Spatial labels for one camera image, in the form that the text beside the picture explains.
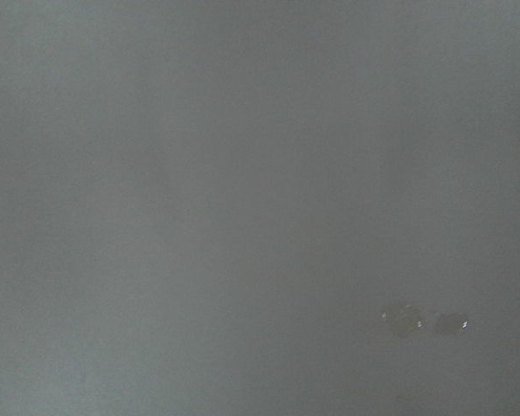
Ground water droplets on table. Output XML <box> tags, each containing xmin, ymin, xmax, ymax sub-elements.
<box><xmin>380</xmin><ymin>303</ymin><xmax>469</xmax><ymax>338</ymax></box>

